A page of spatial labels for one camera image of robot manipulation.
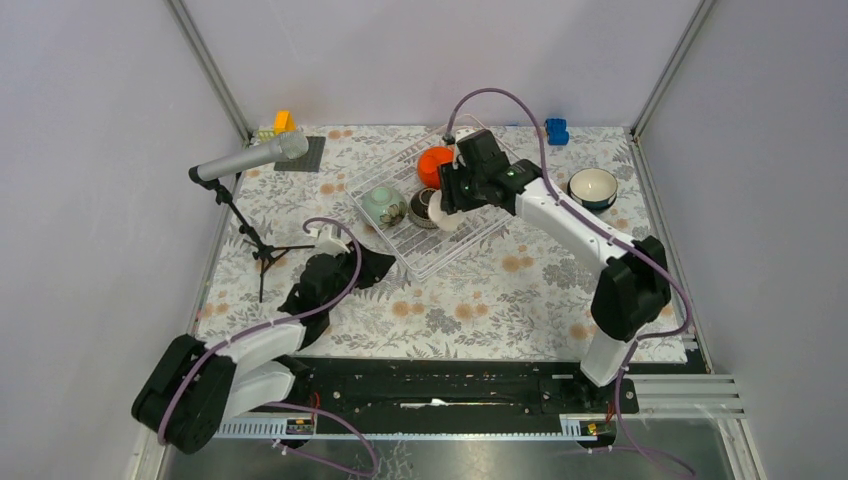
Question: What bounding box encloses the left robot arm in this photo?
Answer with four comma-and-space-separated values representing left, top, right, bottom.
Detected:
131, 224, 396, 454

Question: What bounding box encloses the pale green floral bowl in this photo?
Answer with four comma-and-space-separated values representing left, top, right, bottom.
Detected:
360, 185, 408, 230

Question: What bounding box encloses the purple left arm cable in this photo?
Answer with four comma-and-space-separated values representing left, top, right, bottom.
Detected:
156, 217, 380, 478

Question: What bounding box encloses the blue toy block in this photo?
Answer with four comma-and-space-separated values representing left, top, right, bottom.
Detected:
544, 117, 570, 146

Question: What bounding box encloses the orange bowl front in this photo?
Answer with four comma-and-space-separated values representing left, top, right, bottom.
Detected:
417, 146, 454, 189

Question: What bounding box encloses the white wire dish rack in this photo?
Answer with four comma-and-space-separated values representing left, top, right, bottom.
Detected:
345, 126, 511, 281

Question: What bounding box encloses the green toy block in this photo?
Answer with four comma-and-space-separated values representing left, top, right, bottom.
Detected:
256, 128, 275, 143

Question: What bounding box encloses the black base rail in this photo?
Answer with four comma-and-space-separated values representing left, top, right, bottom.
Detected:
182, 354, 710, 439

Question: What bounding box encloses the silver microphone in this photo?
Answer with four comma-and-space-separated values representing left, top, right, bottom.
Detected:
188, 130, 309, 185

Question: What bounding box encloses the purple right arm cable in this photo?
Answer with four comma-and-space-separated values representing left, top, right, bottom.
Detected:
445, 87, 697, 478

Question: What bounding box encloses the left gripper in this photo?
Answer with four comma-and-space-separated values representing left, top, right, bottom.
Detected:
323, 239, 396, 313

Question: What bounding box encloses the white pink bowl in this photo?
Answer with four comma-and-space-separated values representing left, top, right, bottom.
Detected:
427, 190, 466, 232

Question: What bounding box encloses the black patterned bowl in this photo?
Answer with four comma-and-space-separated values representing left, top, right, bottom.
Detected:
407, 187, 437, 229

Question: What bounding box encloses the teal bowl white rim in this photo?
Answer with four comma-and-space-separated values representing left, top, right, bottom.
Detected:
567, 168, 619, 211

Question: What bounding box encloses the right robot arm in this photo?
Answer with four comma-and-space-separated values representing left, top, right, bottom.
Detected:
428, 129, 671, 412

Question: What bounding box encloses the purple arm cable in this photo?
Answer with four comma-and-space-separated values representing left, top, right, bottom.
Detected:
156, 217, 380, 478
445, 87, 697, 478

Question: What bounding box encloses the floral tablecloth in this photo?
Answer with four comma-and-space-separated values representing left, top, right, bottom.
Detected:
192, 125, 690, 364

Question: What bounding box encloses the dark grey baseplate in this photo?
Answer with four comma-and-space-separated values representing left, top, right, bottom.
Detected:
274, 136, 326, 173

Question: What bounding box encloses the yellow toy block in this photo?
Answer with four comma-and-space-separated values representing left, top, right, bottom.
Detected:
273, 110, 297, 135

